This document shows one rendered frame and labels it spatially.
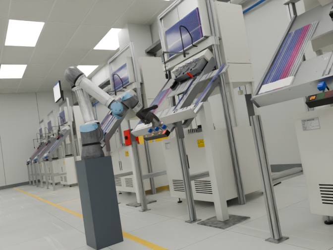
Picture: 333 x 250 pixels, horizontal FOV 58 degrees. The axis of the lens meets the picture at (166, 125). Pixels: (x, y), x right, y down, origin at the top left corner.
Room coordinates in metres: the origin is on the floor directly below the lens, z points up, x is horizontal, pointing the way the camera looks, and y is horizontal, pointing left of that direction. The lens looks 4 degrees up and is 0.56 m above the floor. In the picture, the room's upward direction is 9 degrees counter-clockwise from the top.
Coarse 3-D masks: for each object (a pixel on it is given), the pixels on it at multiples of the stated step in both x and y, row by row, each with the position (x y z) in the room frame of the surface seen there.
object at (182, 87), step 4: (200, 72) 2.42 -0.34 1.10; (196, 76) 2.42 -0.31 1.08; (172, 80) 2.89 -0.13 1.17; (184, 80) 2.60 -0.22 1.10; (188, 80) 2.51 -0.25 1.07; (168, 84) 2.90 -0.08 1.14; (180, 84) 2.60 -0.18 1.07; (184, 84) 2.53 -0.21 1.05; (188, 84) 2.45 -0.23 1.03; (164, 88) 2.93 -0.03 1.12; (176, 88) 2.62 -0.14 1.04; (180, 88) 2.54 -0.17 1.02; (184, 88) 2.46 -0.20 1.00; (172, 92) 2.63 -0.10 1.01; (176, 92) 2.55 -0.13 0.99; (180, 92) 2.48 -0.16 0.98; (168, 96) 2.64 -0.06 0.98
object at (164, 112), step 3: (180, 105) 2.26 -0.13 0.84; (168, 108) 2.43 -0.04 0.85; (171, 108) 2.37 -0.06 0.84; (162, 111) 2.50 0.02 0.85; (165, 111) 2.44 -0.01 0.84; (168, 111) 2.38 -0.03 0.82; (171, 111) 2.32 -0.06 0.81; (156, 114) 2.57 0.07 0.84; (159, 114) 2.51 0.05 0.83; (162, 114) 2.45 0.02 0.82; (165, 114) 2.38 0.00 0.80; (168, 114) 2.33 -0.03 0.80; (159, 117) 2.45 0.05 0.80; (150, 123) 2.53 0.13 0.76
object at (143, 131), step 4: (168, 124) 2.20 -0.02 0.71; (140, 128) 2.56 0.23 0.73; (144, 128) 2.49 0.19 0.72; (148, 128) 2.45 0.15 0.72; (152, 128) 2.41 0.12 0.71; (160, 128) 2.34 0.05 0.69; (168, 128) 2.26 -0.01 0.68; (132, 132) 2.70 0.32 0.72; (136, 132) 2.65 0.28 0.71; (140, 132) 2.61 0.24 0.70; (144, 132) 2.56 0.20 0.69; (148, 132) 2.52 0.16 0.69; (152, 132) 2.48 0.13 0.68; (136, 136) 2.73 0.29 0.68
